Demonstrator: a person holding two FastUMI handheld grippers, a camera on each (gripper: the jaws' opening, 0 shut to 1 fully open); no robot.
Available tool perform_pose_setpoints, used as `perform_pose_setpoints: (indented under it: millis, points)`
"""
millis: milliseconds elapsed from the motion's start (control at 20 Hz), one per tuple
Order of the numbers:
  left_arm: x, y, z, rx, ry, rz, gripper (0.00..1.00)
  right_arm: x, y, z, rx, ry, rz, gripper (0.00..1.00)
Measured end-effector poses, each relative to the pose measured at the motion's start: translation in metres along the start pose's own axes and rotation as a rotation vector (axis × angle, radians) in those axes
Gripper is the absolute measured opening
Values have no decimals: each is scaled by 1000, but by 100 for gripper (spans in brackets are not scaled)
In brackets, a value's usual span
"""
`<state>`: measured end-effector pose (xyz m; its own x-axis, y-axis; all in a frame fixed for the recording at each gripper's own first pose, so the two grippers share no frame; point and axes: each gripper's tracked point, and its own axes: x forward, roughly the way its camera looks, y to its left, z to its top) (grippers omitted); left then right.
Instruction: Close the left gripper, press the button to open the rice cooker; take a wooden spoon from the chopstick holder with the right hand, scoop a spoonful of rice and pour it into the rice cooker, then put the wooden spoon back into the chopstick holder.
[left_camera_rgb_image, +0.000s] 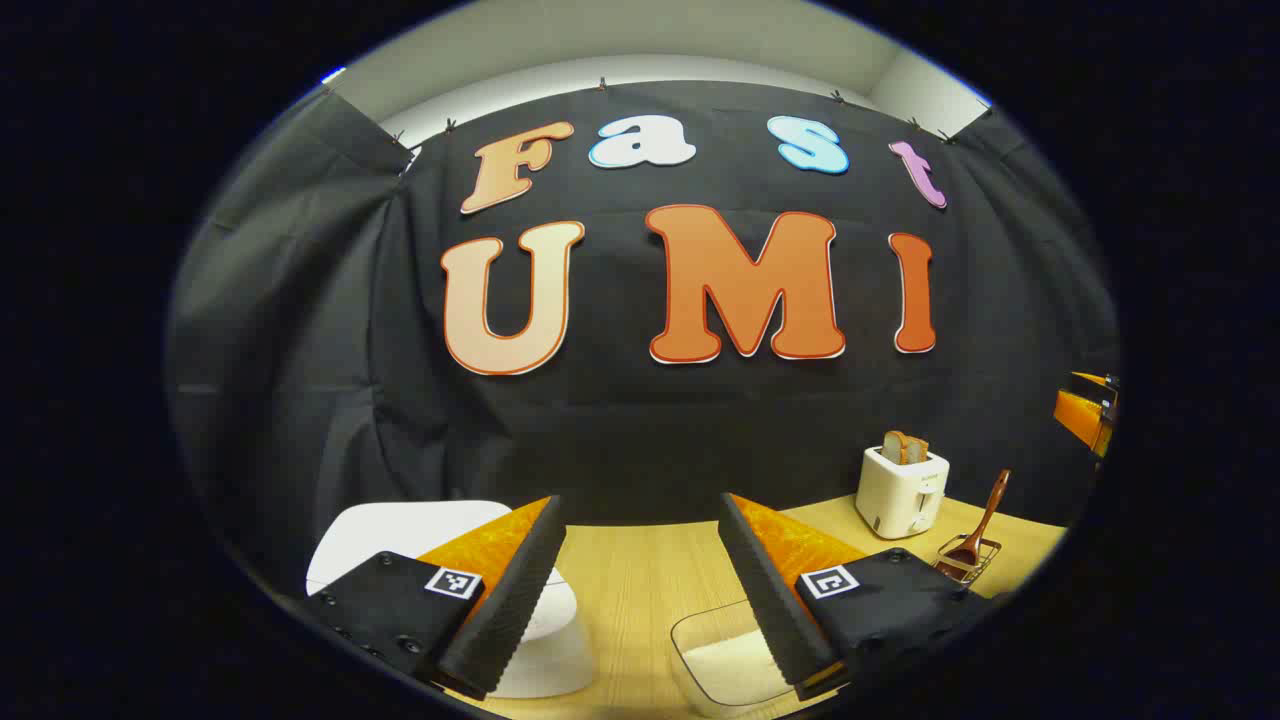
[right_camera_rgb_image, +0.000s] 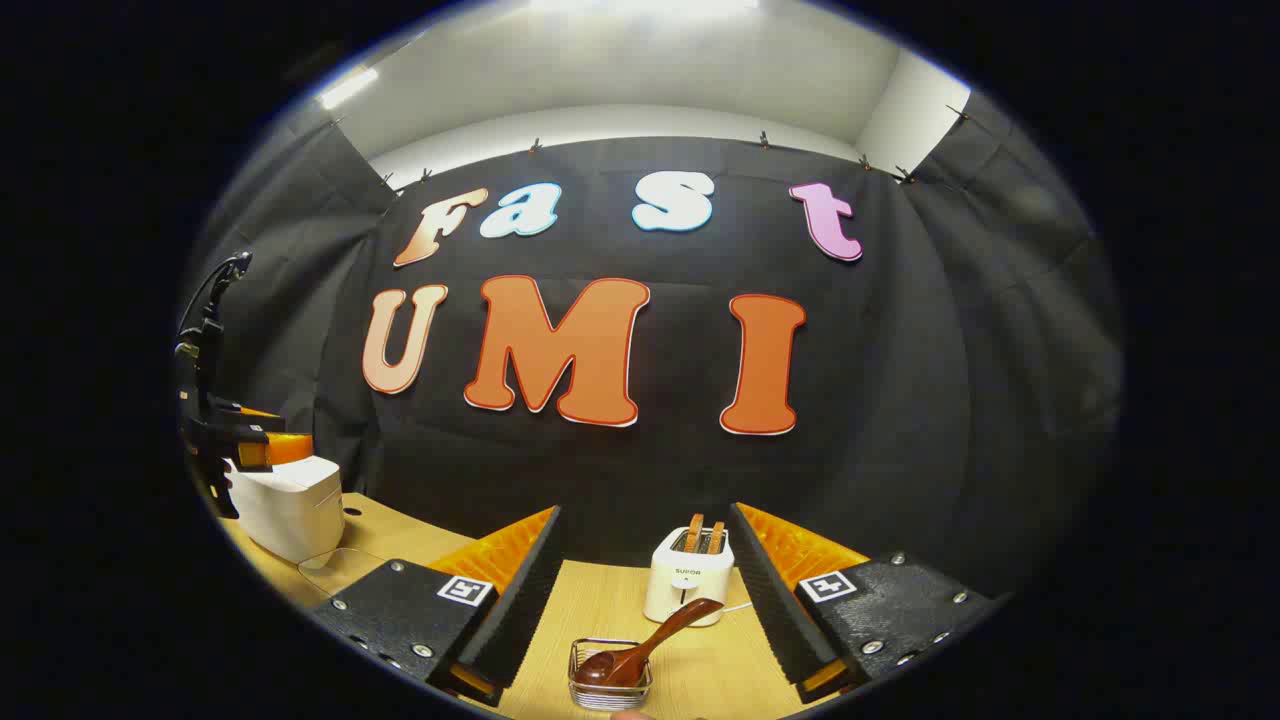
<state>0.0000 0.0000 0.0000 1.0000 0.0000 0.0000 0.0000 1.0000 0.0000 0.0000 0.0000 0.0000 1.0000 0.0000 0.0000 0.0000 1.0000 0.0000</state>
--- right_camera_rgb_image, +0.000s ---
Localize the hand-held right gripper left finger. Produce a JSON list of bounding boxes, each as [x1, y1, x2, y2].
[[310, 505, 563, 709]]

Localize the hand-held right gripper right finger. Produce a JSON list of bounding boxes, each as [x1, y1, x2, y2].
[[728, 502, 1001, 706]]

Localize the white rice cooker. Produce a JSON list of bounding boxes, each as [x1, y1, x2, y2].
[[225, 455, 346, 564]]

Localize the metal wire chopstick holder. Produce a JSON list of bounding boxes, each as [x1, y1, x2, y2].
[[568, 638, 653, 712]]

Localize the brown wooden spoon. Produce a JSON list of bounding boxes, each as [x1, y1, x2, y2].
[[575, 598, 724, 689]]

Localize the white toaster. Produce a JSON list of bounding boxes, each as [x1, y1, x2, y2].
[[643, 525, 736, 628]]

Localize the black backdrop cloth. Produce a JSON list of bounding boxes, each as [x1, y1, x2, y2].
[[185, 95, 1121, 601]]

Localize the ceiling light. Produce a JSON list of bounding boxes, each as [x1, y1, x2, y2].
[[318, 65, 381, 111]]

